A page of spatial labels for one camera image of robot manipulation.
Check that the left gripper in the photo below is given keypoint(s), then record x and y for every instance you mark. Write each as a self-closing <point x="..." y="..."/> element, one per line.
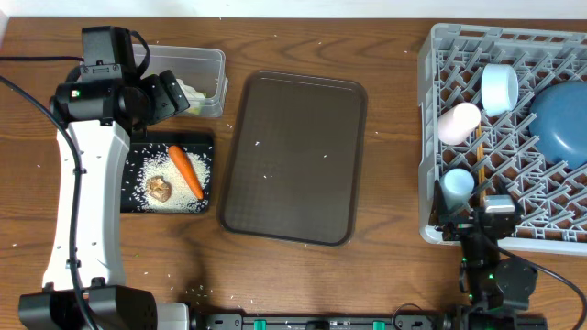
<point x="170" y="93"/>

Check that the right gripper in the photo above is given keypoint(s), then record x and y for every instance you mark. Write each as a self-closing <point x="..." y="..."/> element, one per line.
<point x="454" y="229"/>

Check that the light blue cup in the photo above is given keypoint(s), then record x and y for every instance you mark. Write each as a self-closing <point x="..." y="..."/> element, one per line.
<point x="457" y="186"/>

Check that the white tissue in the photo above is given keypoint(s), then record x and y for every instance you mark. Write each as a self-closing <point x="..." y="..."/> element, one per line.
<point x="195" y="99"/>

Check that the orange carrot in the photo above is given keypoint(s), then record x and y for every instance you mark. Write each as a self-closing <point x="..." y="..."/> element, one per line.
<point x="186" y="169"/>

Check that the pink cup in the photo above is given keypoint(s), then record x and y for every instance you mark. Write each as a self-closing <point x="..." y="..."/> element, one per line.
<point x="458" y="123"/>

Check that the brown food scrap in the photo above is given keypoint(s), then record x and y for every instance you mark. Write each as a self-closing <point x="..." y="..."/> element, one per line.
<point x="157" y="188"/>

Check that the white rice pile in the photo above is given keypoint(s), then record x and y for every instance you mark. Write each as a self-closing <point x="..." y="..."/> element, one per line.
<point x="158" y="165"/>

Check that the small light blue bowl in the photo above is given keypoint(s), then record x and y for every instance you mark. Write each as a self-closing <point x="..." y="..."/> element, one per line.
<point x="499" y="89"/>

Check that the large blue plate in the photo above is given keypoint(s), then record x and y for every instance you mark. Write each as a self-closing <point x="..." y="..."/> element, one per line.
<point x="560" y="123"/>

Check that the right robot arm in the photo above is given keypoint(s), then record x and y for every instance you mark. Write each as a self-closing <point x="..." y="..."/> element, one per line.
<point x="498" y="288"/>

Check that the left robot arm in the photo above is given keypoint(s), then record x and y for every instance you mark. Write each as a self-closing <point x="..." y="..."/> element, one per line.
<point x="104" y="99"/>

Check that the grey dishwasher rack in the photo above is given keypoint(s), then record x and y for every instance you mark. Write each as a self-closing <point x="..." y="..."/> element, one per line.
<point x="450" y="66"/>

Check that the clear plastic bin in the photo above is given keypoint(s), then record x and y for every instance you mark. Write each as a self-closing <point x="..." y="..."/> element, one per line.
<point x="203" y="69"/>

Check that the black plastic tray bin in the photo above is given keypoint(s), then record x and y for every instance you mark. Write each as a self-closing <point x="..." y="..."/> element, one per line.
<point x="161" y="141"/>

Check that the dark brown serving tray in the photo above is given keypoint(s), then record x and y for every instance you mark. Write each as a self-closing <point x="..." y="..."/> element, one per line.
<point x="294" y="168"/>

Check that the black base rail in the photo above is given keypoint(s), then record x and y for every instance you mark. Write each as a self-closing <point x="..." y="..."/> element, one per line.
<point x="367" y="322"/>

